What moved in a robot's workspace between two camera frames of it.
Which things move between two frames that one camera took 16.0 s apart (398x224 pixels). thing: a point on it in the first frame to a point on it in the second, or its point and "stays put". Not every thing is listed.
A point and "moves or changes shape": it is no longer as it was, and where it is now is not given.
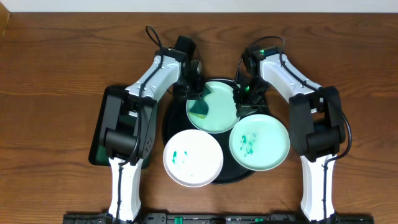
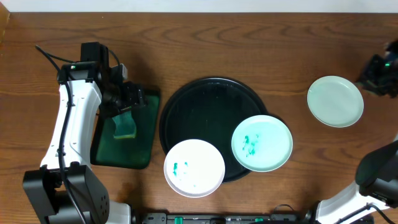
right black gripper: (242, 104) to (366, 80)
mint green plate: (259, 142) stays put
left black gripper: (193, 92) to (134, 101)
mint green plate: (222, 114) to (336, 101)
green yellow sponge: (200, 108) moves or changes shape
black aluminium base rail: (216, 218) stays put
